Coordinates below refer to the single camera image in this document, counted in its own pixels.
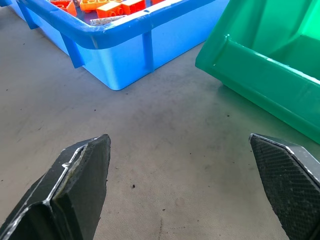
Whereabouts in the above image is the blue plastic bin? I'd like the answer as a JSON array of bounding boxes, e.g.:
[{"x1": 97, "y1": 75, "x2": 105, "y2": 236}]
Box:
[{"x1": 0, "y1": 0, "x2": 230, "y2": 91}]

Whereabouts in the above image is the green plastic bin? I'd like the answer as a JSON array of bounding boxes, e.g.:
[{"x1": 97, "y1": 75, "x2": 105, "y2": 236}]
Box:
[{"x1": 194, "y1": 0, "x2": 320, "y2": 145}]

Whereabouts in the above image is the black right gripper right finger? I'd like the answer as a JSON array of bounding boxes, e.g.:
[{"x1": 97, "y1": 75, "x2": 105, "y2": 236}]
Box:
[{"x1": 249, "y1": 133, "x2": 320, "y2": 240}]

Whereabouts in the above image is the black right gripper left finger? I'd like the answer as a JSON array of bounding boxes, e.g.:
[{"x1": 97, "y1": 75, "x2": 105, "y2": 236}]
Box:
[{"x1": 0, "y1": 133, "x2": 112, "y2": 240}]

